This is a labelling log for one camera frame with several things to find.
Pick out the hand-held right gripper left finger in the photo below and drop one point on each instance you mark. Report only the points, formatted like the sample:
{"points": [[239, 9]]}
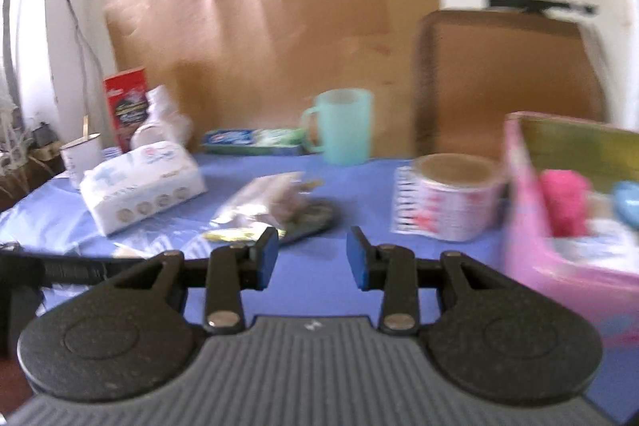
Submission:
{"points": [[264, 259]]}

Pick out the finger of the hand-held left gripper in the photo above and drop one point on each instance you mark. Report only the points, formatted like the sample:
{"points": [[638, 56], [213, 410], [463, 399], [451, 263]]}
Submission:
{"points": [[90, 270]]}

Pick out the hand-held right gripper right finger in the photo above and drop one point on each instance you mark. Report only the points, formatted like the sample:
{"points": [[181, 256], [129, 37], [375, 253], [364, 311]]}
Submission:
{"points": [[360, 259]]}

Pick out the pink tin box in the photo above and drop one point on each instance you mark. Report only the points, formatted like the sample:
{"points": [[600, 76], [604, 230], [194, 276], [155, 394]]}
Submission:
{"points": [[529, 231]]}

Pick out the pink fluffy cloth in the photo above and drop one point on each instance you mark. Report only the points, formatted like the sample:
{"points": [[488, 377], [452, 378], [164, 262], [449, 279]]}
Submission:
{"points": [[564, 201]]}

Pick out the white wet wipes pack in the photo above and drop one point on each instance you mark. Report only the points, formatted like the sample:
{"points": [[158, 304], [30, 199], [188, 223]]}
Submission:
{"points": [[599, 246]]}

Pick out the blue translucent plastic case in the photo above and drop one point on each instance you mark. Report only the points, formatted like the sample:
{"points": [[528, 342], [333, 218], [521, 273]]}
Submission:
{"points": [[628, 204]]}

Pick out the yellow snack packet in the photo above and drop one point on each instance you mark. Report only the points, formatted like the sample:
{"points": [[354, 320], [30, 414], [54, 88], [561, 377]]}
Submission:
{"points": [[234, 235]]}

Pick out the clear cracker packet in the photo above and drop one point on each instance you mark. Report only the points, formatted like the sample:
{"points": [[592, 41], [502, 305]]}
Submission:
{"points": [[269, 201]]}

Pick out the black glossy flat object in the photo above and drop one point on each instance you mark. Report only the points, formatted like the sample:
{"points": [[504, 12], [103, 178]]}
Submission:
{"points": [[314, 221]]}

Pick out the large white tissue pack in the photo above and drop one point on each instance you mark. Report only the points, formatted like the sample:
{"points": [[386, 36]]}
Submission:
{"points": [[145, 186]]}

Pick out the white paper cup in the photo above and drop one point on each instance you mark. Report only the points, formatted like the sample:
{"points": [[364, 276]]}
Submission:
{"points": [[80, 161]]}

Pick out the white can with red label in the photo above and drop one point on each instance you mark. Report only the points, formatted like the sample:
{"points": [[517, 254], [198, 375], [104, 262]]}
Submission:
{"points": [[459, 201]]}

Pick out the toothpaste box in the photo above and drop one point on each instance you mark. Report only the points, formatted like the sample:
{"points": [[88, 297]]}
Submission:
{"points": [[249, 139]]}

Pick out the green plastic cup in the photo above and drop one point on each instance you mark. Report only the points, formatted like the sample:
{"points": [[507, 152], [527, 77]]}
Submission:
{"points": [[344, 126]]}

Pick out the brass stick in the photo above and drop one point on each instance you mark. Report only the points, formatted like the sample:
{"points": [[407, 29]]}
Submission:
{"points": [[85, 126]]}

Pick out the black charger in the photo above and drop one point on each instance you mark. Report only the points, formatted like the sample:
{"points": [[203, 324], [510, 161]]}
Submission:
{"points": [[42, 134]]}

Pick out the plastic bag of paper plates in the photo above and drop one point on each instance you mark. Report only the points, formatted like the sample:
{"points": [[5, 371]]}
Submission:
{"points": [[164, 121]]}

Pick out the red snack box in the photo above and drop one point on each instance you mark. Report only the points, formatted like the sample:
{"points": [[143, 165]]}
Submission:
{"points": [[125, 106]]}

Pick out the brown woven chair back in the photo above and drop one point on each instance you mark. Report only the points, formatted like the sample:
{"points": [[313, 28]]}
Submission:
{"points": [[509, 76]]}

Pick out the wood-grain vinyl sheet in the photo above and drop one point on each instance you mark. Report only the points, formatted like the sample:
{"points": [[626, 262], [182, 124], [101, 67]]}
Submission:
{"points": [[279, 17]]}

